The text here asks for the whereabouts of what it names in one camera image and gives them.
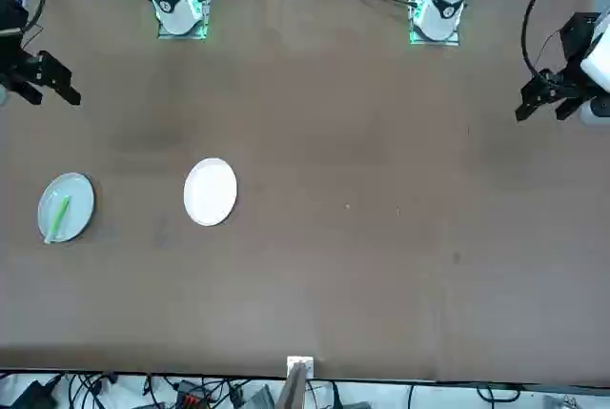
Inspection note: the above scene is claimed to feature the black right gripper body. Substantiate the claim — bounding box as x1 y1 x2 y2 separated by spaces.
0 0 43 90

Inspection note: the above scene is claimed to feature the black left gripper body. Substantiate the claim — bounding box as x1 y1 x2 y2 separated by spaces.
546 11 602 96

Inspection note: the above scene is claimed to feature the green marker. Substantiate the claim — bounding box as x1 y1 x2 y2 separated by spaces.
43 194 71 244

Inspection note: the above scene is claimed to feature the blue plate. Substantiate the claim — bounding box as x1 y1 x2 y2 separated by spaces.
36 172 96 243

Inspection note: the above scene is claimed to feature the white plate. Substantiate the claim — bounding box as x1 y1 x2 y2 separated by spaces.
183 156 238 227

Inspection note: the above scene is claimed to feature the black power adapter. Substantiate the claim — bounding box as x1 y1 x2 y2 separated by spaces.
8 378 59 409

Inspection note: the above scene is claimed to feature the red and black connector block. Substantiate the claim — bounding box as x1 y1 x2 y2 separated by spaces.
174 379 207 409

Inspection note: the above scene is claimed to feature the grey power adapter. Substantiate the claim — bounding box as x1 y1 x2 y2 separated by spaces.
247 384 276 409

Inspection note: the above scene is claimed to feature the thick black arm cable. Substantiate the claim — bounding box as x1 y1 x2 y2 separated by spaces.
520 0 573 77

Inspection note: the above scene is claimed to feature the white table edge bracket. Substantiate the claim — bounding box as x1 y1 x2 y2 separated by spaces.
286 355 316 379

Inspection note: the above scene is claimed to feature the grey upright post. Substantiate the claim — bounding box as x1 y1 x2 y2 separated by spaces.
277 363 309 409

